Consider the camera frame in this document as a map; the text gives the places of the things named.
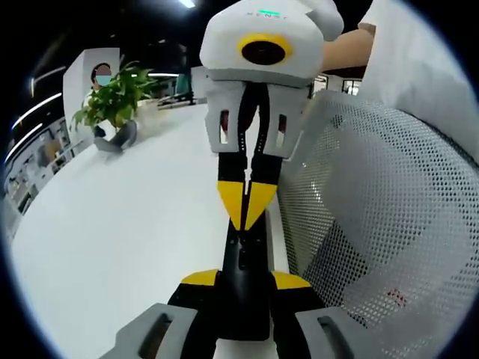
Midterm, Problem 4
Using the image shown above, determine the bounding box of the green leafy plant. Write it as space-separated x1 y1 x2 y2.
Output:
71 61 158 132

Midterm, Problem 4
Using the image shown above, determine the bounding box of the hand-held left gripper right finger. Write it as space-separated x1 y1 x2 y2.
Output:
269 270 356 359

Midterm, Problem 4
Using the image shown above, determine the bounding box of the white mesh laundry basket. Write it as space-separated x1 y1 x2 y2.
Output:
278 91 479 349

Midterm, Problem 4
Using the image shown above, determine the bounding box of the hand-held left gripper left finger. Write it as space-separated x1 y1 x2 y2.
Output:
112 268 222 359

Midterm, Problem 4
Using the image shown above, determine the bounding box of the black curved headset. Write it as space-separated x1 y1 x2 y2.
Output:
93 120 138 153

